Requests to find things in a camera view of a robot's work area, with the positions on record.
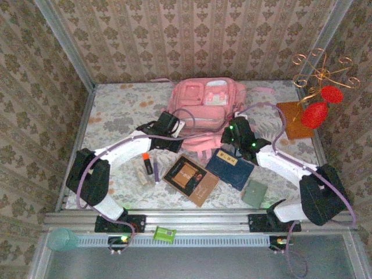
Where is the brown book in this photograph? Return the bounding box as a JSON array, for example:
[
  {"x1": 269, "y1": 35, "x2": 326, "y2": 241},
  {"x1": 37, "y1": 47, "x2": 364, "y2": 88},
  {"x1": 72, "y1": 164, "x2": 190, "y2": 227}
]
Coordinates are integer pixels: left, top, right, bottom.
[{"x1": 162, "y1": 155, "x2": 221, "y2": 208}]

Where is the pink backpack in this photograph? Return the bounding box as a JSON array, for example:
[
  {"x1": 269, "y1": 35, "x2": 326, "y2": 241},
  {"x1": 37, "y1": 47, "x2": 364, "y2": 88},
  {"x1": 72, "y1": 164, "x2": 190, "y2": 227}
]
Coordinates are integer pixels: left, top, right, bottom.
[{"x1": 149, "y1": 77, "x2": 276, "y2": 164}]

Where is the blue book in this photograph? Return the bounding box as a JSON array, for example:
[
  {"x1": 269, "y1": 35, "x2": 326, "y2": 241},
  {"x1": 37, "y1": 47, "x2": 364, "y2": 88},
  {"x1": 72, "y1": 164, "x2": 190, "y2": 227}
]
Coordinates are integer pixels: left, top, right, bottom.
[{"x1": 205, "y1": 148, "x2": 255, "y2": 192}]

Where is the black marker orange cap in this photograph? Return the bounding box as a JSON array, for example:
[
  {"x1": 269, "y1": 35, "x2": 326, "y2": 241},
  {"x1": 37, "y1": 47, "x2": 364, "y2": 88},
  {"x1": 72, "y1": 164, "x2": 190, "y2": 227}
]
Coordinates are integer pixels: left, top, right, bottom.
[{"x1": 142, "y1": 153, "x2": 154, "y2": 176}]

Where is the grey-green wallet pouch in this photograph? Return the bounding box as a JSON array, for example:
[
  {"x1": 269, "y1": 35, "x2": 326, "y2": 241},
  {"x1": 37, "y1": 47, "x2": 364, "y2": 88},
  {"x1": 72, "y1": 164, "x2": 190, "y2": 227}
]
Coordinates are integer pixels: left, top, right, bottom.
[{"x1": 241, "y1": 179, "x2": 269, "y2": 209}]

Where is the floral tablecloth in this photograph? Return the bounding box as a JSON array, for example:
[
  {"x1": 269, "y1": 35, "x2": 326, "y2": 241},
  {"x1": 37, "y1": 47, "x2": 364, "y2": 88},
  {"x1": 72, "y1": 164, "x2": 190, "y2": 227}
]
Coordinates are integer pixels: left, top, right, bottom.
[{"x1": 65, "y1": 80, "x2": 334, "y2": 210}]

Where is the wooden base board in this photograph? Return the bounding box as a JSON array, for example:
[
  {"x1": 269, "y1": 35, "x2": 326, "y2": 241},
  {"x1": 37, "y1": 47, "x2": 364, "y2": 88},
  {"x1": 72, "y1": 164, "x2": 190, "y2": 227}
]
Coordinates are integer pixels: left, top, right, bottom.
[{"x1": 276, "y1": 101, "x2": 316, "y2": 141}]

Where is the large red ornament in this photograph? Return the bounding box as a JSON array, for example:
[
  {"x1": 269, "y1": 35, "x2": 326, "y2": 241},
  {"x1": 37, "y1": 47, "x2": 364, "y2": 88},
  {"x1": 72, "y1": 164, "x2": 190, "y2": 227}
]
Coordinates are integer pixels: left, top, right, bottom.
[{"x1": 301, "y1": 101, "x2": 329, "y2": 130}]

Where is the small red ornament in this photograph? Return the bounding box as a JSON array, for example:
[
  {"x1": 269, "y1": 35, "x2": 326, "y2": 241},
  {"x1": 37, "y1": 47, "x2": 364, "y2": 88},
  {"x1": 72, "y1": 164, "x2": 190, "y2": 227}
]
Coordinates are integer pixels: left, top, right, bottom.
[{"x1": 320, "y1": 85, "x2": 344, "y2": 105}]

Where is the teal plastic cup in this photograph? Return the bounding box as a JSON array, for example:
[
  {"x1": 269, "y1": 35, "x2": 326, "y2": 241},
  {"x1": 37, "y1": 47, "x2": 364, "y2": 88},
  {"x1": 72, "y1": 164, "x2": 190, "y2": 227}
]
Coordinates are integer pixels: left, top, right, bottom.
[{"x1": 47, "y1": 227, "x2": 79, "y2": 252}]

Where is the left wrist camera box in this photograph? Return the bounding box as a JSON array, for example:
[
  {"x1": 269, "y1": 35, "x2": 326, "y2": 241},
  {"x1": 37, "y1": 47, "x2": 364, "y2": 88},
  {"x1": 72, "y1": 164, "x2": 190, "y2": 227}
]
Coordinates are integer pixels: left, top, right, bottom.
[{"x1": 171, "y1": 120, "x2": 187, "y2": 138}]

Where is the aluminium table side rail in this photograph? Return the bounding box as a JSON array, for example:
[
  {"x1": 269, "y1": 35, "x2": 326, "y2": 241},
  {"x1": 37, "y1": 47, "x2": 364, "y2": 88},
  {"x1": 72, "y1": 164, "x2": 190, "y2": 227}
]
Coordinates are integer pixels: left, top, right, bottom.
[
  {"x1": 55, "y1": 84, "x2": 97, "y2": 212},
  {"x1": 294, "y1": 83, "x2": 343, "y2": 210}
]

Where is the aluminium frame rail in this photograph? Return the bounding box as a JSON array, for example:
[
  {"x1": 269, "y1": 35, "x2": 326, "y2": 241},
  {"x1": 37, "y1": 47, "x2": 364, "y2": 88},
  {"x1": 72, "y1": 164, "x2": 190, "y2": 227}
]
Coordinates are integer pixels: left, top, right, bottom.
[{"x1": 42, "y1": 209, "x2": 357, "y2": 233}]

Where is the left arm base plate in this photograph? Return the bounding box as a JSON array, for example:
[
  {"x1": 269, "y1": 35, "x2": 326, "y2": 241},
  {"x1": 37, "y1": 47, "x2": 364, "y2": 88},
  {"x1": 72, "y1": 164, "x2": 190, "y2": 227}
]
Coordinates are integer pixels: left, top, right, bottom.
[{"x1": 94, "y1": 214, "x2": 146, "y2": 233}]

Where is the green device on rail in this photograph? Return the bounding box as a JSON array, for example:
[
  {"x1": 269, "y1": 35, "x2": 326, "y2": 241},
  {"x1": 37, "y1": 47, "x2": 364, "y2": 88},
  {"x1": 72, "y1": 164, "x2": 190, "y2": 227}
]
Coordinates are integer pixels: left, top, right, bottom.
[{"x1": 153, "y1": 226, "x2": 177, "y2": 241}]

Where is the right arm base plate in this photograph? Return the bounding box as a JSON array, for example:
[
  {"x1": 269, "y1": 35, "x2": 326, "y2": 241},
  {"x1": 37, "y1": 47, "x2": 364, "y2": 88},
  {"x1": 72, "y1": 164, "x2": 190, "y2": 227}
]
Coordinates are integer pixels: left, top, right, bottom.
[{"x1": 248, "y1": 213, "x2": 302, "y2": 233}]

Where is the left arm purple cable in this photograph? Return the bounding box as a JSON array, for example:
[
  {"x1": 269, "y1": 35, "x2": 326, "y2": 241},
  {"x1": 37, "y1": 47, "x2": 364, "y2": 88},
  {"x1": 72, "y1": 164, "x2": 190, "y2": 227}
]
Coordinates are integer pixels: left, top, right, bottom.
[{"x1": 77, "y1": 108, "x2": 196, "y2": 255}]

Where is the gold wire stand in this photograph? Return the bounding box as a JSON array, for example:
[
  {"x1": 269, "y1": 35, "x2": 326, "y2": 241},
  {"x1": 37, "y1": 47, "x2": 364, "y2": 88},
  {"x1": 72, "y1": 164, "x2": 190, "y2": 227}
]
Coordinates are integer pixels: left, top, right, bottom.
[{"x1": 292, "y1": 48, "x2": 362, "y2": 121}]

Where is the grey slotted cable duct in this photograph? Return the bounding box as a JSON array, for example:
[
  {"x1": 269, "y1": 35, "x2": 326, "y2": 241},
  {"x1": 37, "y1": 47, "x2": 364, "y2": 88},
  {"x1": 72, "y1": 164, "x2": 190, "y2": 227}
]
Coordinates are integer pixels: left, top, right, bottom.
[{"x1": 76, "y1": 234, "x2": 271, "y2": 248}]

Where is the aluminium corner post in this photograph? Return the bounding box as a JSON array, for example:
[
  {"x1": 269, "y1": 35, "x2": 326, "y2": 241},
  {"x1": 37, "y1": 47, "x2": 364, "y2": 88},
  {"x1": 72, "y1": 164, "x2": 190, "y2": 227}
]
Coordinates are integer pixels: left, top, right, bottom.
[
  {"x1": 33, "y1": 0, "x2": 96, "y2": 91},
  {"x1": 296, "y1": 0, "x2": 354, "y2": 85}
]

